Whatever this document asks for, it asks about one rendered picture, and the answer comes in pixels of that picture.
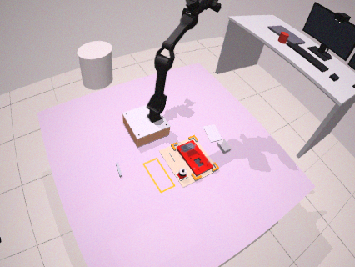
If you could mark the black wheel with white rim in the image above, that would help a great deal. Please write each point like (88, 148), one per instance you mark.
(182, 173)

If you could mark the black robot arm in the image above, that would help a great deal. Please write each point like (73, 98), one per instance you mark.
(163, 64)

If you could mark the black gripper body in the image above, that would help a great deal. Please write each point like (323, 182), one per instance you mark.
(203, 4)

